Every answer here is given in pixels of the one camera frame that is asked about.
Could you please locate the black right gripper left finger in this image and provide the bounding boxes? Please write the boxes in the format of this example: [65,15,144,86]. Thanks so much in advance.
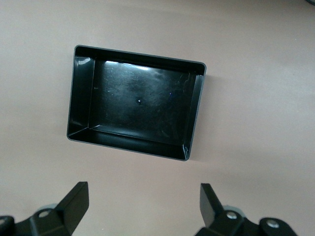
[0,181,90,236]

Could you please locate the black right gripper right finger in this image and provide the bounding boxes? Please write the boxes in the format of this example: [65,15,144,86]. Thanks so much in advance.
[194,183,297,236]

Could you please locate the black rectangular plastic box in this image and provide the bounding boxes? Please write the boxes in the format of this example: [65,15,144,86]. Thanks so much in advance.
[66,44,207,162]

